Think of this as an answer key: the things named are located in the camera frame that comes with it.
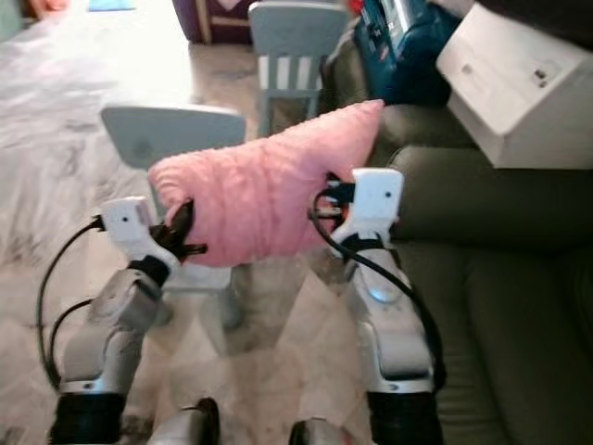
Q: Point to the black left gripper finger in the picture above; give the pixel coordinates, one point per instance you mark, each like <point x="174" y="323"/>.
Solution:
<point x="180" y="221"/>

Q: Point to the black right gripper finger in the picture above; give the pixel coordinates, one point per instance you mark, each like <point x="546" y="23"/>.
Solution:
<point x="333" y="181"/>

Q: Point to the pink dotted plush pillow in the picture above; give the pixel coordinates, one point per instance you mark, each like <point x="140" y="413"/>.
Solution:
<point x="269" y="190"/>

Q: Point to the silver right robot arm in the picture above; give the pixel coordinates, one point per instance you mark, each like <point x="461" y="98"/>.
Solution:
<point x="389" y="324"/>

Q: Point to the grey-green leather sofa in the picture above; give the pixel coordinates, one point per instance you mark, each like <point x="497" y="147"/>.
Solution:
<point x="510" y="278"/>

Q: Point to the pale blue children's chair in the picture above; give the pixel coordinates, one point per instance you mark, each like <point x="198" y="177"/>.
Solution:
<point x="167" y="134"/>
<point x="292" y="32"/>

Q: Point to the silver left robot leg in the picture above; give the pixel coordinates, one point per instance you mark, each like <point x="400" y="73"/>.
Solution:
<point x="190" y="426"/>

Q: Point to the dark purple cabinet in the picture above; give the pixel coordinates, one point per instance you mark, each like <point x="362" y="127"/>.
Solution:
<point x="208" y="19"/>

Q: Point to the white side table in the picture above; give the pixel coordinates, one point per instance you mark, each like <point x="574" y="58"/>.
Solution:
<point x="519" y="83"/>

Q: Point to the light blue floor mat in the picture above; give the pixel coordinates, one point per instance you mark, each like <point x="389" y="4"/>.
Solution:
<point x="111" y="5"/>

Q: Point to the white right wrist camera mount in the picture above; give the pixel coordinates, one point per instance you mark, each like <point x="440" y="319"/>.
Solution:
<point x="375" y="202"/>

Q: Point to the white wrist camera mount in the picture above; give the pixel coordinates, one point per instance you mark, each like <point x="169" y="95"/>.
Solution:
<point x="375" y="202"/>
<point x="130" y="227"/>

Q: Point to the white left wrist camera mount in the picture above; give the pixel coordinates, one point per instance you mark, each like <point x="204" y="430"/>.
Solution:
<point x="130" y="227"/>

